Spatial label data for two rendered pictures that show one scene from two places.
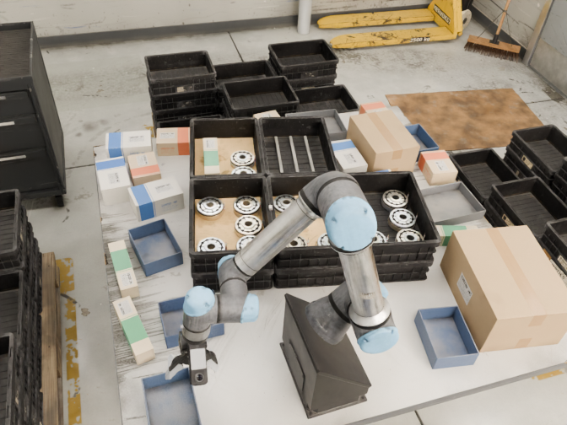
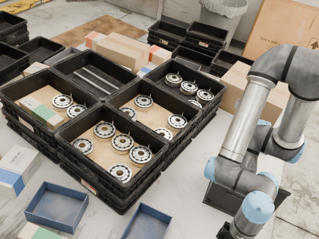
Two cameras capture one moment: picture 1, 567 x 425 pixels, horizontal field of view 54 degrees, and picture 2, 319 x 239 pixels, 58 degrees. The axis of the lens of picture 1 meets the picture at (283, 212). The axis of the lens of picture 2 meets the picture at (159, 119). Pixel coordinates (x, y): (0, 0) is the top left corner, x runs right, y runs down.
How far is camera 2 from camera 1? 122 cm
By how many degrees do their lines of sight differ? 38
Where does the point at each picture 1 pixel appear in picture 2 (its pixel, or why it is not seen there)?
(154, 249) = (55, 209)
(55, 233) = not seen: outside the picture
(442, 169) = (164, 54)
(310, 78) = (14, 39)
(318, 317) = (246, 164)
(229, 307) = (272, 193)
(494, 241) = (239, 74)
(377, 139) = (126, 50)
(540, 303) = (284, 92)
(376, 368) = not seen: hidden behind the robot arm
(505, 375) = not seen: hidden behind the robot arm
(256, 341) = (189, 212)
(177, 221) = (47, 176)
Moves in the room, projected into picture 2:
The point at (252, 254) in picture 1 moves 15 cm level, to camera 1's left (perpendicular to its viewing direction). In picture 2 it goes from (243, 144) to (214, 169)
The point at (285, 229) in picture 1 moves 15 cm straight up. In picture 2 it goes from (260, 110) to (281, 68)
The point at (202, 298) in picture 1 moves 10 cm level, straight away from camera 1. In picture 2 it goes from (267, 201) to (231, 181)
